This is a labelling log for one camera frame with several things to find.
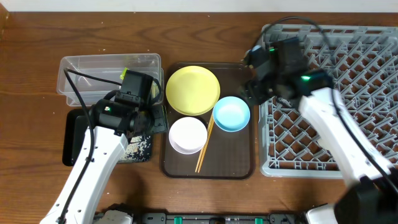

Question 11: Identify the yellow plate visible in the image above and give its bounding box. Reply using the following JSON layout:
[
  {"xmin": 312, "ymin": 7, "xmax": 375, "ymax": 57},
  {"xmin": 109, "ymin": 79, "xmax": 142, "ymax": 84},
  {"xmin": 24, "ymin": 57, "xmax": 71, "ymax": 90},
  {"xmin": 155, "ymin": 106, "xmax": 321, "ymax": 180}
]
[{"xmin": 165, "ymin": 65, "xmax": 221, "ymax": 116}]

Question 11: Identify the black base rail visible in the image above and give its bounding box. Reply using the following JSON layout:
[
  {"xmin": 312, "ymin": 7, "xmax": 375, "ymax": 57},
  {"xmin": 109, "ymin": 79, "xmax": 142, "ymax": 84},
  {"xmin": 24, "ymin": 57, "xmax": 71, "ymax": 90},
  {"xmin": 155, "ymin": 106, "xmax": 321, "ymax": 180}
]
[{"xmin": 93, "ymin": 203, "xmax": 312, "ymax": 224}]

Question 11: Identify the wooden chopstick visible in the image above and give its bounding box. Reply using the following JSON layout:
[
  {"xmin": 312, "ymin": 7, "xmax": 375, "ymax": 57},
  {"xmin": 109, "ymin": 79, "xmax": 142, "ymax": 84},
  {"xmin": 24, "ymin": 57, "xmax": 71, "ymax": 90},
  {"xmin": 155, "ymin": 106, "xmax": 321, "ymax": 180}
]
[
  {"xmin": 197, "ymin": 119, "xmax": 215, "ymax": 174},
  {"xmin": 194, "ymin": 114, "xmax": 214, "ymax": 172}
]

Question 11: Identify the spilled rice pile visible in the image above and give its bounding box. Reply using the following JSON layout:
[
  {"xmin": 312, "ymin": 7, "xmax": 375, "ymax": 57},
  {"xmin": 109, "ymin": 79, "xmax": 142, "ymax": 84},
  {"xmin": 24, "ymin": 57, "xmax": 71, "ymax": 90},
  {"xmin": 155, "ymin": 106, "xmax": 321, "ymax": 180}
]
[{"xmin": 118, "ymin": 136, "xmax": 152, "ymax": 164}]

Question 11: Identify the clear plastic waste bin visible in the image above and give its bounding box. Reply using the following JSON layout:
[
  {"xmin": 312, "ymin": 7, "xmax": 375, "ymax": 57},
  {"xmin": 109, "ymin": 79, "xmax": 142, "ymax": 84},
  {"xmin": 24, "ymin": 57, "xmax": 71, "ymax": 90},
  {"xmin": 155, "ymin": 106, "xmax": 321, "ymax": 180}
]
[{"xmin": 57, "ymin": 54, "xmax": 164, "ymax": 107}]

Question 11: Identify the grey dishwasher rack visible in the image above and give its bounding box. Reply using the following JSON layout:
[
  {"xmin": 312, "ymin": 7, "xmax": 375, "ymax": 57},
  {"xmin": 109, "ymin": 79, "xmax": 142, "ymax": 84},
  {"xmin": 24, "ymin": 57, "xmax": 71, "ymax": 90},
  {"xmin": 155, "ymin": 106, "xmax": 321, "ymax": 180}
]
[{"xmin": 258, "ymin": 24, "xmax": 397, "ymax": 179}]

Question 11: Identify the black waste tray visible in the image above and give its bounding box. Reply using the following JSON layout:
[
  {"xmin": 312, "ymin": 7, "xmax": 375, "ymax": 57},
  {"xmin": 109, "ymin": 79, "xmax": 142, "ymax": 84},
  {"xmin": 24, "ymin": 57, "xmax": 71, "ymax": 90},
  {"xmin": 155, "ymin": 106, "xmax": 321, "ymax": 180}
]
[{"xmin": 62, "ymin": 108, "xmax": 153, "ymax": 167}]

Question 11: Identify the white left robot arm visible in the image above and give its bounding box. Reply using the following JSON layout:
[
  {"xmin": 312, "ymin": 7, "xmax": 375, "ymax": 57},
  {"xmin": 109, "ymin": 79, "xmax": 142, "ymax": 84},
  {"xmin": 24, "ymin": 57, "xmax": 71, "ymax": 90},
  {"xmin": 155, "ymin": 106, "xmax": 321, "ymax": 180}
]
[{"xmin": 41, "ymin": 68, "xmax": 169, "ymax": 223}]

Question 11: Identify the yellow-labelled plastic wrapper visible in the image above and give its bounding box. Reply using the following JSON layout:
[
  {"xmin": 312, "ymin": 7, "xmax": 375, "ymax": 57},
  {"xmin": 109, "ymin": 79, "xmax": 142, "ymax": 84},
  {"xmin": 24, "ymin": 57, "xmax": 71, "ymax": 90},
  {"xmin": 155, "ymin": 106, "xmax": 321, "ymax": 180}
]
[{"xmin": 120, "ymin": 67, "xmax": 128, "ymax": 80}]

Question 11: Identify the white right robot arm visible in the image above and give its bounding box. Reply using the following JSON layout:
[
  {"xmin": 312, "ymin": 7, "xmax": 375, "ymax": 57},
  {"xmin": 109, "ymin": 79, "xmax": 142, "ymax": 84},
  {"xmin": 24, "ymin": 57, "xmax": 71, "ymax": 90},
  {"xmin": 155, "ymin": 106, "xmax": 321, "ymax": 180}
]
[{"xmin": 242, "ymin": 38, "xmax": 397, "ymax": 224}]

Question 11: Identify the white rice bowl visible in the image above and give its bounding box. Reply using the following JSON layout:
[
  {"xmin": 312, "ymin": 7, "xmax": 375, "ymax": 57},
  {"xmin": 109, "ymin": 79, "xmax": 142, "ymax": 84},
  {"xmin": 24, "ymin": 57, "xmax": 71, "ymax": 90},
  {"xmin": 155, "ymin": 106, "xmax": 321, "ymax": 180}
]
[{"xmin": 169, "ymin": 117, "xmax": 208, "ymax": 155}]

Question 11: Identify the blue bowl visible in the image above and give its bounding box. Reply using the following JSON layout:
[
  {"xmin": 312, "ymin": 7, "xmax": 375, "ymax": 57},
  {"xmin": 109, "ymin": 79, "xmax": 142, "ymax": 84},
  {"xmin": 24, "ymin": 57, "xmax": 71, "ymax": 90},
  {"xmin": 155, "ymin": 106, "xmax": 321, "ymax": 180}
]
[{"xmin": 212, "ymin": 96, "xmax": 251, "ymax": 133}]

